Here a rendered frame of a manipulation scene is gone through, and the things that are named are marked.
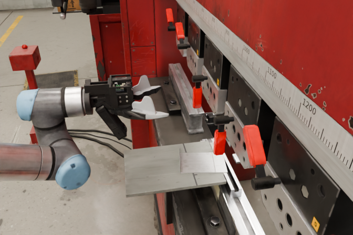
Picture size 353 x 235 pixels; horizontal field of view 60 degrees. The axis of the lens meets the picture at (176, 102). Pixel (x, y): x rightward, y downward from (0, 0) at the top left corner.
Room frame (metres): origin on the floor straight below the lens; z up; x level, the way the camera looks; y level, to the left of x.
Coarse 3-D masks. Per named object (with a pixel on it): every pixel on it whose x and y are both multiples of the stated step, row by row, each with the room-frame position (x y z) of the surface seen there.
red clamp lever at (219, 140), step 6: (216, 120) 0.51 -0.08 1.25; (222, 120) 0.51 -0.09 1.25; (228, 120) 0.51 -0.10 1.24; (222, 126) 0.51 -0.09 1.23; (216, 132) 0.51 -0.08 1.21; (222, 132) 0.51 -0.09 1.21; (216, 138) 0.51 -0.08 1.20; (222, 138) 0.51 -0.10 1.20; (216, 144) 0.51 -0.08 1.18; (222, 144) 0.51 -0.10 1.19; (216, 150) 0.51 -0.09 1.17; (222, 150) 0.51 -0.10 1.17
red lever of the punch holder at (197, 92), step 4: (192, 76) 0.71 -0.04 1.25; (196, 76) 0.71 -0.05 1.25; (200, 76) 0.71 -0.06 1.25; (204, 76) 0.72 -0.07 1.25; (192, 80) 0.71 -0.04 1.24; (196, 80) 0.70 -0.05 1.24; (200, 80) 0.71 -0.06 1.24; (196, 84) 0.71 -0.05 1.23; (196, 88) 0.71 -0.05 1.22; (200, 88) 0.71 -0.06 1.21; (196, 92) 0.70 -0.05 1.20; (200, 92) 0.71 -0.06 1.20; (196, 96) 0.70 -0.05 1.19; (200, 96) 0.71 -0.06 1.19; (196, 100) 0.70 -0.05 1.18; (200, 100) 0.71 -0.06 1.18; (192, 104) 0.72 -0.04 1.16; (196, 104) 0.70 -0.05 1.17; (200, 104) 0.71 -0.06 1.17
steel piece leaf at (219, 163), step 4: (216, 156) 0.69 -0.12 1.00; (220, 156) 0.69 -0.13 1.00; (216, 160) 0.67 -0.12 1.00; (220, 160) 0.67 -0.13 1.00; (224, 160) 0.67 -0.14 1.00; (216, 164) 0.65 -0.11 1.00; (220, 164) 0.65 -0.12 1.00; (224, 164) 0.65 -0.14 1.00; (216, 168) 0.64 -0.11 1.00; (220, 168) 0.64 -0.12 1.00; (224, 168) 0.64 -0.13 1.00; (216, 172) 0.62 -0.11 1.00; (220, 172) 0.62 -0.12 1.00; (224, 172) 0.62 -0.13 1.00
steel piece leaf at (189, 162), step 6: (180, 156) 0.69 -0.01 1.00; (186, 156) 0.69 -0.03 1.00; (192, 156) 0.69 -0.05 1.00; (198, 156) 0.69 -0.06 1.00; (204, 156) 0.69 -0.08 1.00; (210, 156) 0.69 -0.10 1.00; (180, 162) 0.64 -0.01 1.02; (186, 162) 0.66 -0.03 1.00; (192, 162) 0.66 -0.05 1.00; (198, 162) 0.66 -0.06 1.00; (204, 162) 0.66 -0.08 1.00; (210, 162) 0.66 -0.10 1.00; (180, 168) 0.62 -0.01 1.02; (186, 168) 0.64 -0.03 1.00; (192, 168) 0.64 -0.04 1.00; (198, 168) 0.64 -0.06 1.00; (204, 168) 0.64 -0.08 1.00; (210, 168) 0.64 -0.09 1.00
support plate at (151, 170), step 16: (176, 144) 0.75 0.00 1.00; (192, 144) 0.75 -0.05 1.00; (208, 144) 0.75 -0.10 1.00; (128, 160) 0.67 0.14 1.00; (144, 160) 0.67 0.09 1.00; (160, 160) 0.67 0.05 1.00; (176, 160) 0.67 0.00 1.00; (128, 176) 0.61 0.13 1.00; (144, 176) 0.61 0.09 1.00; (160, 176) 0.61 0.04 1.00; (176, 176) 0.61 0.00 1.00; (192, 176) 0.61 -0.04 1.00; (208, 176) 0.61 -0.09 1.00; (128, 192) 0.55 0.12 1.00; (144, 192) 0.55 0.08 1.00; (160, 192) 0.56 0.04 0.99
